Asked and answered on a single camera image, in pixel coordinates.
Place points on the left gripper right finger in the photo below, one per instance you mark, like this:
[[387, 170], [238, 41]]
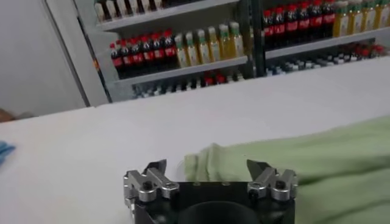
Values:
[[271, 182]]

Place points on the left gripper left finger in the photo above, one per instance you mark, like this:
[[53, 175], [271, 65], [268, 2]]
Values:
[[152, 182]]

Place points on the red-cap cola bottle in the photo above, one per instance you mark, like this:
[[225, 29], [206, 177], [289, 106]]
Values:
[[279, 28], [292, 25], [303, 23], [137, 58], [268, 30], [126, 59], [328, 19], [170, 51], [147, 55], [117, 62], [317, 21], [159, 53]]

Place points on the glass-door drinks display cabinet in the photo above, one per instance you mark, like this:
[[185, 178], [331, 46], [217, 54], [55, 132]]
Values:
[[320, 44], [182, 71]]

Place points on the light green t-shirt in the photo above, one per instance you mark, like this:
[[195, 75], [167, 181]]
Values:
[[304, 170]]

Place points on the yellow tea bottle green cap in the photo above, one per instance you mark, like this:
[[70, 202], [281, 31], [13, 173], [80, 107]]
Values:
[[192, 51], [368, 16], [341, 21], [214, 46], [355, 19], [225, 44], [182, 53], [237, 42], [382, 14], [203, 48]]

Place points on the crumpled light blue cloth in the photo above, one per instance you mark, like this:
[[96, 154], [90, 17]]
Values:
[[5, 150]]

